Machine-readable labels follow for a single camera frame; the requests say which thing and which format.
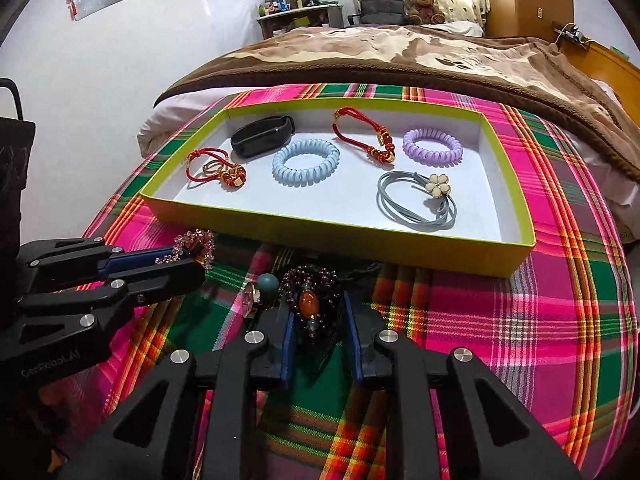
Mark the dark bead necklace orange stone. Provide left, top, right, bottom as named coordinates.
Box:
left=278, top=262, right=352, bottom=380

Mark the pink crystal bead bracelet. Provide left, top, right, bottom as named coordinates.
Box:
left=154, top=227, right=217, bottom=272

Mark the grey hair tie white flower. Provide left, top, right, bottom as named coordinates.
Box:
left=376, top=170, right=457, bottom=232

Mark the red cord bracelet with rings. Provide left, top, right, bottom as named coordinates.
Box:
left=184, top=146, right=249, bottom=191

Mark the light blue spiral hair tie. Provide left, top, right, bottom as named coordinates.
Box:
left=271, top=138, right=342, bottom=188

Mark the purple spiral hair tie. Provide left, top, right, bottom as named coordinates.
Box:
left=401, top=127, right=464, bottom=168

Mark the black wristband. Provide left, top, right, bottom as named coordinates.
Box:
left=231, top=115, right=295, bottom=159

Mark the red cord bracelet gold knot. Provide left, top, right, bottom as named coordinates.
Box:
left=331, top=106, right=396, bottom=167

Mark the green white shallow tray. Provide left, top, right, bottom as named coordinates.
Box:
left=141, top=91, right=536, bottom=278

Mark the white bed sheet mattress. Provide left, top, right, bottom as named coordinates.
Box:
left=137, top=87, right=255, bottom=158

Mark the pink green plaid cloth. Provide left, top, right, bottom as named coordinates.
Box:
left=41, top=84, right=638, bottom=479

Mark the brown patterned blanket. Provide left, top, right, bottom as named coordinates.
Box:
left=160, top=25, right=639, bottom=181

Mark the wooden desk shelf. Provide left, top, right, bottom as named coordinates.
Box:
left=256, top=3, right=345, bottom=39

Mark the white pillow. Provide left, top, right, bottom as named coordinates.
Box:
left=431, top=20, right=484, bottom=38

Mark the dark grey chair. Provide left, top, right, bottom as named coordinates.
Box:
left=347, top=0, right=407, bottom=26

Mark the brown teddy bear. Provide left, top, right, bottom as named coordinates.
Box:
left=405, top=0, right=446, bottom=25

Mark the wooden headboard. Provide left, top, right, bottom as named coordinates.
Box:
left=559, top=39, right=640, bottom=125

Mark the teal bead ring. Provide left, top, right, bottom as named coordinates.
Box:
left=242, top=272, right=281, bottom=317

